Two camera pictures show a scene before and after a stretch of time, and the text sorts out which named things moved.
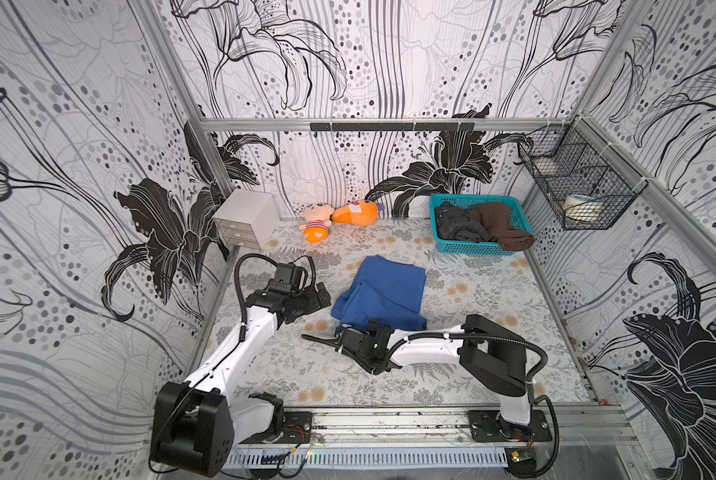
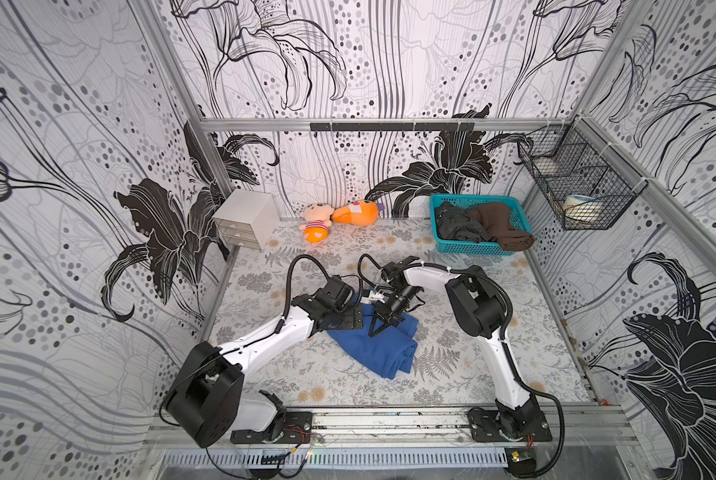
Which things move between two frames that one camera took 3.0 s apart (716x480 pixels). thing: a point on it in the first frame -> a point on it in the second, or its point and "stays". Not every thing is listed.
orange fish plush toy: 361,213 stays
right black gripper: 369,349 -> 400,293
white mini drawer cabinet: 249,219 stays
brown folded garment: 498,218 stays
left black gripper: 313,302 -> 348,322
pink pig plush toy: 318,216 stays
